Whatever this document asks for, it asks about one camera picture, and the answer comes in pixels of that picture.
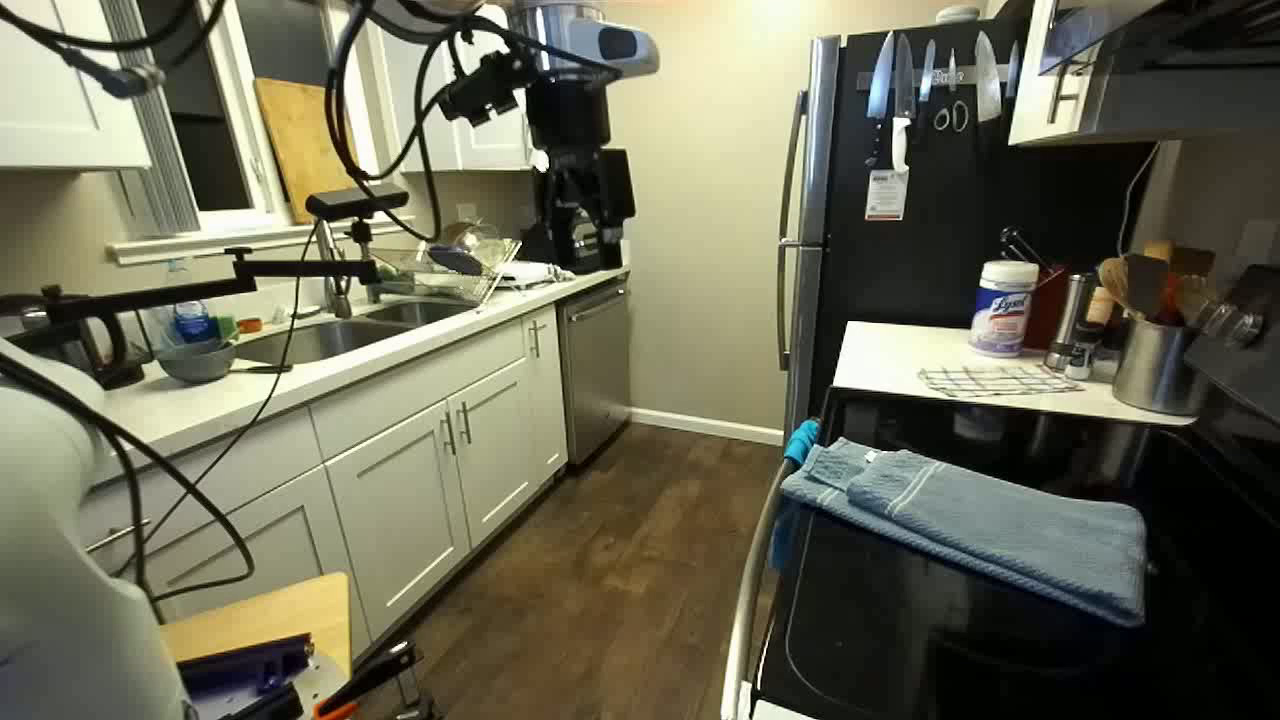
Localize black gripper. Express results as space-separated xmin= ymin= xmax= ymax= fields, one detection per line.
xmin=522 ymin=71 xmax=642 ymax=273

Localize grey-blue towel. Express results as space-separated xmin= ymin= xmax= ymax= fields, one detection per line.
xmin=775 ymin=437 xmax=1151 ymax=631

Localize bright blue striped towel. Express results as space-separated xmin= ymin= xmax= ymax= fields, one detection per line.
xmin=770 ymin=418 xmax=826 ymax=577

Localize black steel stove oven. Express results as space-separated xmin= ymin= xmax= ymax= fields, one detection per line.
xmin=716 ymin=255 xmax=1280 ymax=720

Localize steel utensil holder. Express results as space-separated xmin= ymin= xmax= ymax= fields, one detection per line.
xmin=1107 ymin=318 xmax=1207 ymax=421

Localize clear glass dishes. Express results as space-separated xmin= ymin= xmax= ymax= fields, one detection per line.
xmin=385 ymin=219 xmax=530 ymax=308

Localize white upper cabinet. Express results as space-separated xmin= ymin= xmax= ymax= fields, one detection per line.
xmin=0 ymin=0 xmax=158 ymax=178
xmin=1003 ymin=0 xmax=1123 ymax=151
xmin=373 ymin=0 xmax=541 ymax=178

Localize steel dishwasher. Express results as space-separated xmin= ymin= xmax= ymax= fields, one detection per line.
xmin=553 ymin=282 xmax=637 ymax=473

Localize steel sink faucet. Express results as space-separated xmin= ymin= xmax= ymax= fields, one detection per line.
xmin=318 ymin=216 xmax=391 ymax=320

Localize steel kitchen sink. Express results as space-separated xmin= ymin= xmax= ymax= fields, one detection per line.
xmin=229 ymin=293 xmax=473 ymax=375

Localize wooden cutting board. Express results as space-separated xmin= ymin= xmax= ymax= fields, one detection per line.
xmin=253 ymin=71 xmax=359 ymax=227

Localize white red paper tag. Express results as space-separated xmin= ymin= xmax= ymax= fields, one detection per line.
xmin=861 ymin=164 xmax=917 ymax=227

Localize white sink base cabinet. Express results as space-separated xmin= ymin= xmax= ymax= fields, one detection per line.
xmin=77 ymin=305 xmax=572 ymax=660

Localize steel kitchen knife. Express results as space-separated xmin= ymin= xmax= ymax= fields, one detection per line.
xmin=968 ymin=28 xmax=1007 ymax=128
xmin=894 ymin=28 xmax=922 ymax=137
xmin=917 ymin=38 xmax=944 ymax=114
xmin=863 ymin=28 xmax=900 ymax=178

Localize black kitchen scissors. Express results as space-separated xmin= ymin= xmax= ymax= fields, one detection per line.
xmin=931 ymin=86 xmax=976 ymax=142

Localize blue sponge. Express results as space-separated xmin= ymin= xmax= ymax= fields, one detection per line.
xmin=168 ymin=305 xmax=226 ymax=347

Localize blue bowl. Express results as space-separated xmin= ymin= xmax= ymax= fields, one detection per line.
xmin=158 ymin=336 xmax=240 ymax=389

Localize black refrigerator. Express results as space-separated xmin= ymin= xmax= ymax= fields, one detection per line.
xmin=775 ymin=13 xmax=1159 ymax=437

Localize white wipes canister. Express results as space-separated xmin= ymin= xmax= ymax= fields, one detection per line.
xmin=968 ymin=255 xmax=1044 ymax=362

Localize white patterned cloth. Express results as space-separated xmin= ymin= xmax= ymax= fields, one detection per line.
xmin=917 ymin=362 xmax=1090 ymax=404

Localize black red clamp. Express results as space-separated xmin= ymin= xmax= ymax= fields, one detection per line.
xmin=310 ymin=637 xmax=428 ymax=720

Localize blue black tool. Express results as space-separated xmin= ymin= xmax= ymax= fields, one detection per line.
xmin=177 ymin=631 xmax=321 ymax=720

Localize wooden cooking utensils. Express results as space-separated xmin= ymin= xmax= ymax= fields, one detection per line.
xmin=1090 ymin=237 xmax=1220 ymax=334

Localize dark range hood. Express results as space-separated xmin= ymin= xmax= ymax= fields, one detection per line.
xmin=1065 ymin=0 xmax=1280 ymax=149

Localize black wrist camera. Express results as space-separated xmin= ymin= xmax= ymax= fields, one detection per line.
xmin=437 ymin=48 xmax=538 ymax=134

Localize black stereo camera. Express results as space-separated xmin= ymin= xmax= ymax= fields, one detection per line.
xmin=301 ymin=181 xmax=416 ymax=225

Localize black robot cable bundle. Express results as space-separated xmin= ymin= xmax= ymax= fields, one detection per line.
xmin=321 ymin=0 xmax=565 ymax=249

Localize white window frame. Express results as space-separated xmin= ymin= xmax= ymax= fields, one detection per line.
xmin=101 ymin=0 xmax=410 ymax=268

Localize steel oven door handle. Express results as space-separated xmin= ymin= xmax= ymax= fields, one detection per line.
xmin=716 ymin=455 xmax=793 ymax=720

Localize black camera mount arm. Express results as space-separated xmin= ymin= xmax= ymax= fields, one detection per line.
xmin=0 ymin=239 xmax=385 ymax=391

